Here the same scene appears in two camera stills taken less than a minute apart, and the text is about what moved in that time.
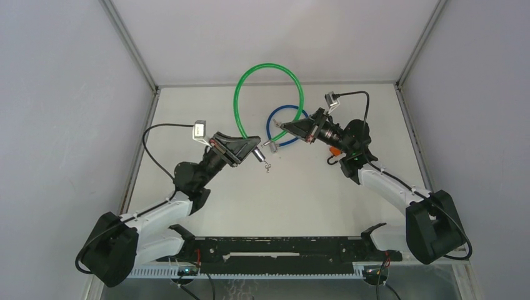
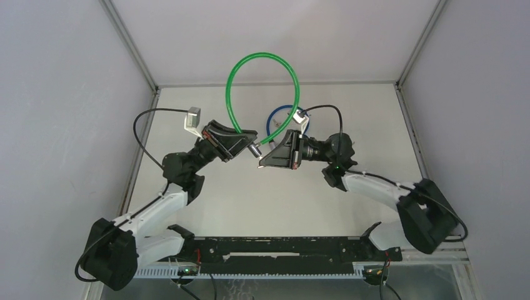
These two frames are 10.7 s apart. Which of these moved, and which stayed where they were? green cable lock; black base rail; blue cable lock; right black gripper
Moved: right black gripper; green cable lock
Stayed: black base rail; blue cable lock
